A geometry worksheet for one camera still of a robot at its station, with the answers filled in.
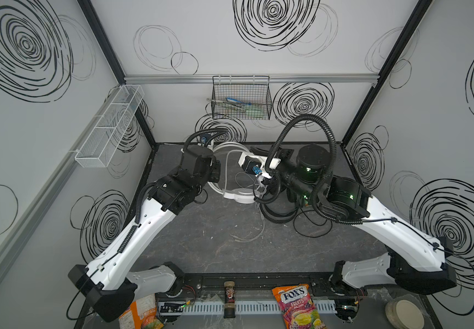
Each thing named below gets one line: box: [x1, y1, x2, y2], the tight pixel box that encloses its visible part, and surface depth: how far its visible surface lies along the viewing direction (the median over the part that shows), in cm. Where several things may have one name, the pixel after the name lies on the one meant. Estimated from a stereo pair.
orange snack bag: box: [117, 293, 165, 329], surface depth 67 cm
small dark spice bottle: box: [223, 281, 236, 319], surface depth 70 cm
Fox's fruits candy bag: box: [271, 283, 327, 329], surface depth 68 cm
